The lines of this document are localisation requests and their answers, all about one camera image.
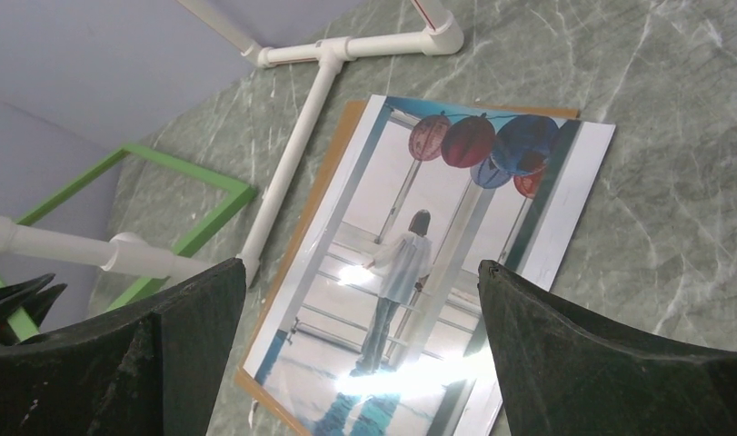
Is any white PVC pipe stand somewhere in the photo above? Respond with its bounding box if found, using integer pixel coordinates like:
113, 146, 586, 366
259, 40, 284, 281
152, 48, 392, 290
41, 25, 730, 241
0, 1, 463, 281

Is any printed photo with lanterns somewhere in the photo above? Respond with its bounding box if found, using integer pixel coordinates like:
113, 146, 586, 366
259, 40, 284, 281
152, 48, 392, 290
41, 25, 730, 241
241, 94, 617, 436

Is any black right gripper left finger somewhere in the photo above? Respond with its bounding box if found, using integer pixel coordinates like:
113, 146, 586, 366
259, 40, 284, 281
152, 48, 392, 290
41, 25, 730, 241
0, 258, 246, 435

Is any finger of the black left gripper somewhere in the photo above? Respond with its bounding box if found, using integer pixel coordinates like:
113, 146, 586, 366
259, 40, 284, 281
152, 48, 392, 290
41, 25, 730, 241
0, 273, 67, 346

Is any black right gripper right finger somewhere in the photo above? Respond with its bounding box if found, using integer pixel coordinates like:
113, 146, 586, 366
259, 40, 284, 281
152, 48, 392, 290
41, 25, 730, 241
478, 260, 737, 435

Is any green wooden photo frame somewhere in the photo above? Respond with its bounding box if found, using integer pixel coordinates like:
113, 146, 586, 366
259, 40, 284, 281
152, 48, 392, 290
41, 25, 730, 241
0, 144, 255, 314

